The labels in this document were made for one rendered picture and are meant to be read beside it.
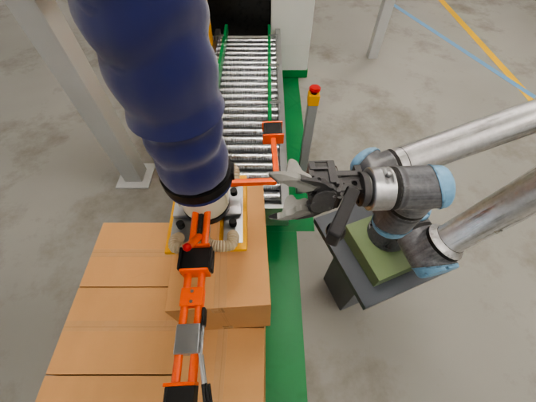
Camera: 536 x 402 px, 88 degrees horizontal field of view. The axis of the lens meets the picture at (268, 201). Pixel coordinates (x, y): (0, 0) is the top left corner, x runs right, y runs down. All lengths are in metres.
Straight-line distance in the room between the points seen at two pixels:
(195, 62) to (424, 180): 0.49
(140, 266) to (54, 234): 1.27
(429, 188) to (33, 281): 2.62
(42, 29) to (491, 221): 2.23
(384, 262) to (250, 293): 0.63
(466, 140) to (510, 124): 0.12
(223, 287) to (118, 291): 0.74
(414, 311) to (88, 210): 2.70
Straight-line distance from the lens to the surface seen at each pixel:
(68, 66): 2.20
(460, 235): 1.15
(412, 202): 0.61
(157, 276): 1.69
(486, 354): 2.48
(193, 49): 0.59
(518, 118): 0.95
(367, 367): 2.13
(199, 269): 0.84
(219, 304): 1.14
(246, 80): 2.85
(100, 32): 0.58
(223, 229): 1.04
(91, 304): 1.79
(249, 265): 1.18
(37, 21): 2.12
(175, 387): 0.80
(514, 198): 1.08
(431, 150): 0.82
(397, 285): 1.48
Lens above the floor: 2.04
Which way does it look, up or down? 56 degrees down
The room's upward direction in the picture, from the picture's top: straight up
